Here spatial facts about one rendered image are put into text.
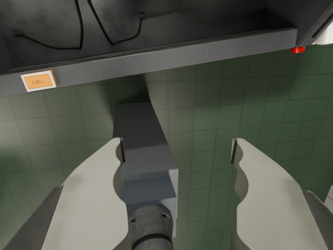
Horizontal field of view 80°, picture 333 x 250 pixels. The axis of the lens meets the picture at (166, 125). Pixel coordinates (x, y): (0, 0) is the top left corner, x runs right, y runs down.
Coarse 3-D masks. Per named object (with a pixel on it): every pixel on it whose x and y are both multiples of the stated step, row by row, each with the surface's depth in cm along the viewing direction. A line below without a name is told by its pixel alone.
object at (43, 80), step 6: (36, 72) 36; (24, 78) 35; (30, 78) 36; (36, 78) 36; (42, 78) 36; (48, 78) 36; (54, 78) 37; (30, 84) 36; (36, 84) 36; (42, 84) 36; (48, 84) 36
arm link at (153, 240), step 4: (148, 240) 52; (152, 240) 52; (156, 240) 52; (160, 240) 52; (164, 240) 53; (140, 244) 52; (144, 244) 51; (148, 244) 51; (152, 244) 51; (156, 244) 51; (160, 244) 51; (164, 244) 52; (168, 244) 53; (136, 248) 52; (140, 248) 51; (144, 248) 51; (148, 248) 50; (152, 248) 50; (156, 248) 50; (160, 248) 50; (164, 248) 51; (168, 248) 52; (172, 248) 53
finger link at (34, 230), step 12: (60, 192) 8; (48, 204) 8; (36, 216) 7; (48, 216) 7; (24, 228) 7; (36, 228) 7; (48, 228) 7; (12, 240) 6; (24, 240) 6; (36, 240) 6
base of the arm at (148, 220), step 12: (132, 216) 59; (144, 216) 58; (156, 216) 58; (168, 216) 61; (132, 228) 57; (144, 228) 55; (156, 228) 55; (168, 228) 58; (132, 240) 55; (144, 240) 52; (168, 240) 54
